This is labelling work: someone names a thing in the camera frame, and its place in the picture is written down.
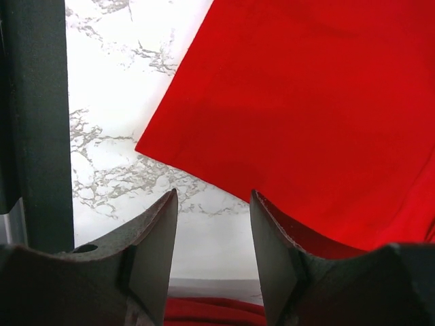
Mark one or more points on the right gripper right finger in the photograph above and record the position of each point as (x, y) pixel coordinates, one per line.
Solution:
(309, 279)

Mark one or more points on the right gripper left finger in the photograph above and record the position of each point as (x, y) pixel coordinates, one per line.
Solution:
(121, 278)

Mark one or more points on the bright red t shirt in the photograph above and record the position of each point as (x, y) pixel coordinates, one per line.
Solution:
(325, 107)

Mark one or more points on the folded dark red t shirt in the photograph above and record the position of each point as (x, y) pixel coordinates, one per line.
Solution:
(199, 311)

